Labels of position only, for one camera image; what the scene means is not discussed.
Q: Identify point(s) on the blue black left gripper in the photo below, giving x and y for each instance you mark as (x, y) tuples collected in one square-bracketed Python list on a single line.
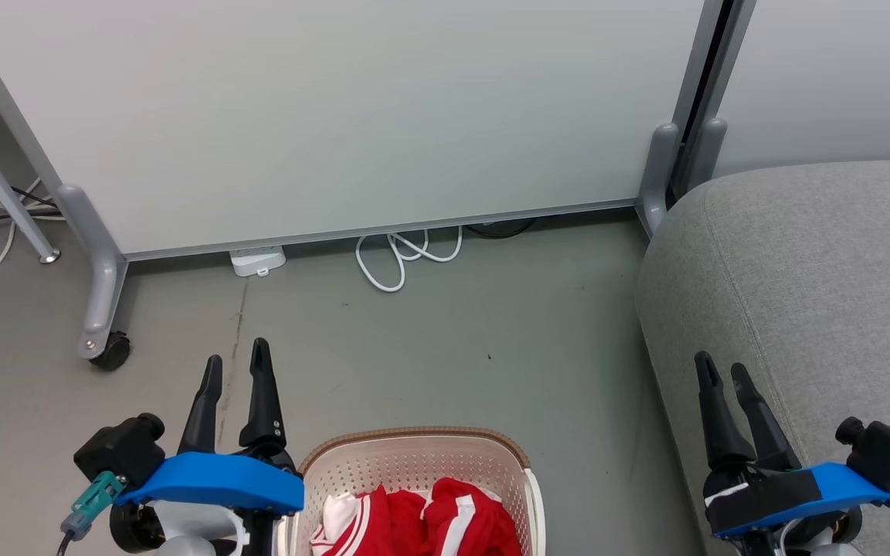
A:
[(213, 480)]

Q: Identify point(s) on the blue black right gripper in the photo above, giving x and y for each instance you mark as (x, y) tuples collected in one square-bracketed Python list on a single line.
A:
[(785, 494)]

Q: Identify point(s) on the red jersey with numbers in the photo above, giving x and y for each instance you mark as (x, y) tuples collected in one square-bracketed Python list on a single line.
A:
[(371, 525)]

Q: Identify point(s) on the grey fabric sofa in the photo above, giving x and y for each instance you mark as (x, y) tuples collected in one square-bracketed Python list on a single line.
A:
[(816, 293)]

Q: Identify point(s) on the grey partition foot with caster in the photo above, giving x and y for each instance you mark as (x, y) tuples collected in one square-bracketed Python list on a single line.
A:
[(101, 286)]

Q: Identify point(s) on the white perforated laundry basket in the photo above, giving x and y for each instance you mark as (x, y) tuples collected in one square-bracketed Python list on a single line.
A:
[(414, 459)]

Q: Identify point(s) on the large white partition panel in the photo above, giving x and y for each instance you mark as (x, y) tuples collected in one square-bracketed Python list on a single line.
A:
[(337, 108)]

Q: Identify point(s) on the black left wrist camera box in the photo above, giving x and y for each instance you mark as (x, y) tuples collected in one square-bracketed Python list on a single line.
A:
[(120, 454)]

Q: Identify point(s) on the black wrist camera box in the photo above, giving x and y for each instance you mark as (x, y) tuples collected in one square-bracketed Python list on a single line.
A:
[(120, 454), (881, 454)]

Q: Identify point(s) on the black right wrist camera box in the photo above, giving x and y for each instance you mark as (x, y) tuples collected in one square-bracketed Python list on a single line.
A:
[(881, 454)]

